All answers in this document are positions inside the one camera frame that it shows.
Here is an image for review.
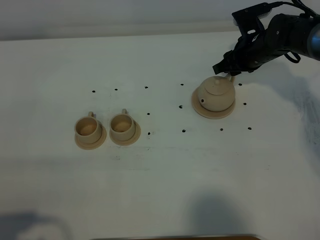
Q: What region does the beige cup saucer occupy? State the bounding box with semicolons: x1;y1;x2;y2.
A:
109;121;141;146
74;126;107;150

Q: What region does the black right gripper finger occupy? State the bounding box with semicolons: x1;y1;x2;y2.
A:
212;59;229;75
229;71;242;76

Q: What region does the beige left cup saucer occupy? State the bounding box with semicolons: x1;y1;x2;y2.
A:
74;126;107;150

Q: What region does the beige right teacup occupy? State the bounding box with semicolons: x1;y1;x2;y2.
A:
110;108;136;142

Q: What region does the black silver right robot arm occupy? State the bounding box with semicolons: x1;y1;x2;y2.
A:
212;13;320;76

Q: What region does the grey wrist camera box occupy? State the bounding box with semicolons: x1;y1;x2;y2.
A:
231;2;272;35

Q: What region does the beige teapot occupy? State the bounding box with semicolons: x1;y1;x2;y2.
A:
196;74;236;112

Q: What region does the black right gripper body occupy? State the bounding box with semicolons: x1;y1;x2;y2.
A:
223;25;278;73

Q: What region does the beige teacup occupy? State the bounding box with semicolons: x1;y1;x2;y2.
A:
110;108;136;142
74;111;103;144

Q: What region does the beige right cup saucer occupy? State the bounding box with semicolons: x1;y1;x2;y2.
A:
109;121;141;146

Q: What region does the beige teapot saucer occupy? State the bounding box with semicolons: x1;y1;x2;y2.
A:
191;88;236;119

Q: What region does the beige left teacup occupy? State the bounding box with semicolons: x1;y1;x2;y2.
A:
74;111;103;144

